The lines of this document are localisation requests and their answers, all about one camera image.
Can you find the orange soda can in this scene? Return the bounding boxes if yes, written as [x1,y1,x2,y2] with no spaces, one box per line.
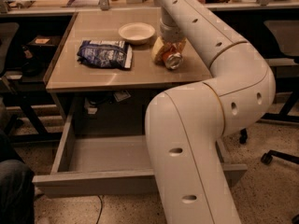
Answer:
[162,46,183,70]

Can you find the black office chair left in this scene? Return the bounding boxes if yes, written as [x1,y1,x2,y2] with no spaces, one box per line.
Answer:
[0,22,19,94]

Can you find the black chair base wheel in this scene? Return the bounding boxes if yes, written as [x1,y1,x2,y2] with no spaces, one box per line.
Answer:
[261,150,299,165]

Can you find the black bag under desk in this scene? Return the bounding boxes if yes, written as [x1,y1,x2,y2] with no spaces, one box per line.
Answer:
[21,35,61,77]

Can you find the grey cabinet with top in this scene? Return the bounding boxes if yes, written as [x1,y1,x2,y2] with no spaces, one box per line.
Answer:
[43,7,216,123]

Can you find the black cable on floor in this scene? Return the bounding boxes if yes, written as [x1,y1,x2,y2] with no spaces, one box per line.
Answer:
[95,195,105,224]

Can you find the person's leg in jeans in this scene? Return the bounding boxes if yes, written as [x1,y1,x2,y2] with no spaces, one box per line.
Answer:
[0,131,35,224]

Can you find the white paper bowl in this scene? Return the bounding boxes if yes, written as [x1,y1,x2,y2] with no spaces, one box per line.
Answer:
[119,22,155,45]

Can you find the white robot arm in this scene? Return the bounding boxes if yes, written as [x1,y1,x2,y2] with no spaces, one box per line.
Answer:
[145,0,276,224]

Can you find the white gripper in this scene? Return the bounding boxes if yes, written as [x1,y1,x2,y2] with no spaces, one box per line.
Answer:
[151,19,186,63]

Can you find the open grey drawer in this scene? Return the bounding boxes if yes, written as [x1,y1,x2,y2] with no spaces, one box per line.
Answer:
[32,96,249,199]

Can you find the white tag under cabinet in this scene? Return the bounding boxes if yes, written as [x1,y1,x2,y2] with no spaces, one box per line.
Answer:
[114,91,131,102]

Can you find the blue chip bag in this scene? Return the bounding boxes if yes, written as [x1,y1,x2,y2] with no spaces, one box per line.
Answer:
[77,40,133,70]

